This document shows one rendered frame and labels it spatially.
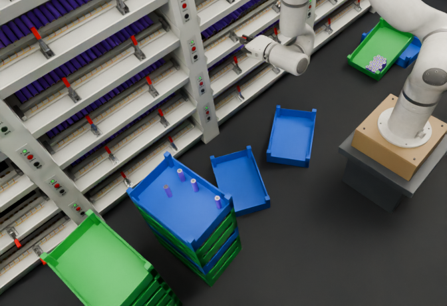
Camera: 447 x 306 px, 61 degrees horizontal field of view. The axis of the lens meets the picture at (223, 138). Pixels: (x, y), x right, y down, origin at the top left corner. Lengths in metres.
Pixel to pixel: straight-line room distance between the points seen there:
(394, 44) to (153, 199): 1.60
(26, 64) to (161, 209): 0.62
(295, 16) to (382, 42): 1.12
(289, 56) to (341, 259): 0.83
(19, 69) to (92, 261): 0.63
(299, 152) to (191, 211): 0.77
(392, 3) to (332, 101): 1.00
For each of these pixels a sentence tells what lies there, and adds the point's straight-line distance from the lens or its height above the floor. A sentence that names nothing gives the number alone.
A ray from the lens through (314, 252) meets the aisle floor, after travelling 1.69.
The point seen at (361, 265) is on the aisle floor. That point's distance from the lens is 1.70.
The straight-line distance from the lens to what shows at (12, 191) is 1.51.
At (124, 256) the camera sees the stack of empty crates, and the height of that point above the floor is 0.40.
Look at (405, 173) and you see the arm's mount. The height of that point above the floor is 0.31.
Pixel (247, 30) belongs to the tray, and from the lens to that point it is 1.76.
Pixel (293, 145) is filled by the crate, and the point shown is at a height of 0.00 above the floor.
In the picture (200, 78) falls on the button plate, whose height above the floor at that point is 0.44.
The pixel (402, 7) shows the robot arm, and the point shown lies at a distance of 1.22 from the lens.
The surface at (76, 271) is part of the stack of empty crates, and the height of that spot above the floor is 0.40.
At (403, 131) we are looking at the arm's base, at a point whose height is 0.43.
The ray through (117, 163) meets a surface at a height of 0.29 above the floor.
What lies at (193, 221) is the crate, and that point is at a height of 0.40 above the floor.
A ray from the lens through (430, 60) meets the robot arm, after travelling 1.23.
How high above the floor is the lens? 1.58
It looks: 53 degrees down
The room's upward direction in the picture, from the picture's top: 10 degrees counter-clockwise
